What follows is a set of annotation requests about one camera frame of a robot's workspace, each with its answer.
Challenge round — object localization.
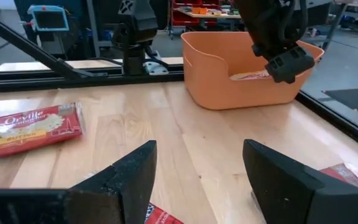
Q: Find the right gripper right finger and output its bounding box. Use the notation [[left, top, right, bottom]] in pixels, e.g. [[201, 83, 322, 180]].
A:
[[242, 139, 324, 224]]

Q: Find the black striped floor mat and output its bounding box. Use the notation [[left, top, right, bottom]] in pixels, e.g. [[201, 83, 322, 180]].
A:
[[321, 86, 358, 113]]

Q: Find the orange plastic basket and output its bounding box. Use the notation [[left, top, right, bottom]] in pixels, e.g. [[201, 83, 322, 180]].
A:
[[180, 30, 325, 111]]

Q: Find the blue framed screen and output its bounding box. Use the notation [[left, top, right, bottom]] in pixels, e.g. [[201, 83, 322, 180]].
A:
[[26, 4, 70, 32]]

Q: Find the red Orville popcorn bag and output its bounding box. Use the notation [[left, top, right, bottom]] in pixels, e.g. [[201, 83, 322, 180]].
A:
[[318, 162, 358, 192], [0, 101, 85, 163], [144, 202, 185, 224], [229, 69, 272, 82]]

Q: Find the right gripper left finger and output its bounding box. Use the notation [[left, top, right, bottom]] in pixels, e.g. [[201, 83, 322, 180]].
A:
[[68, 140, 158, 224]]

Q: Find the black aluminium table frame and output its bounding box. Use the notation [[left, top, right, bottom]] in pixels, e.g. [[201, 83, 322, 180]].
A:
[[0, 7, 358, 150]]

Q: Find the silver mounting plate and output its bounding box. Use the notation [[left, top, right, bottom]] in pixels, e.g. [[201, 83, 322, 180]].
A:
[[143, 60, 170, 75]]

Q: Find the red storage shelf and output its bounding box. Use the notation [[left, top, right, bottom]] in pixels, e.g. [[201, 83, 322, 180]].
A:
[[169, 0, 239, 27]]

